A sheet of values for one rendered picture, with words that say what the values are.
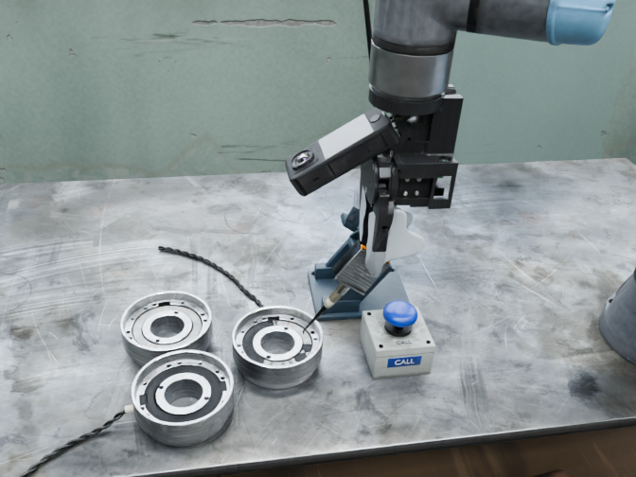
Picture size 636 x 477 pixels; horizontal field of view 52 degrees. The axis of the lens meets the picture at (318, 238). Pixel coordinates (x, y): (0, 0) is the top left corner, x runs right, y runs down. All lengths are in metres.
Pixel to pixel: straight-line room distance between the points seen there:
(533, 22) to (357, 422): 0.43
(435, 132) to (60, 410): 0.49
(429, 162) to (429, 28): 0.13
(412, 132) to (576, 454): 0.64
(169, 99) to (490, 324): 1.67
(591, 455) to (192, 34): 1.71
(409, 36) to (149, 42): 1.73
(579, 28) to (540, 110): 2.11
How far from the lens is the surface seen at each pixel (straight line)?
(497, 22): 0.58
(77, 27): 2.27
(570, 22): 0.57
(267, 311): 0.79
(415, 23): 0.58
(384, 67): 0.60
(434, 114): 0.63
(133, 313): 0.82
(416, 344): 0.75
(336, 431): 0.72
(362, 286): 0.73
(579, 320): 0.93
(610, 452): 1.13
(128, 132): 2.38
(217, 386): 0.72
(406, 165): 0.63
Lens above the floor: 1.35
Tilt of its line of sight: 34 degrees down
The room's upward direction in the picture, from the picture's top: 3 degrees clockwise
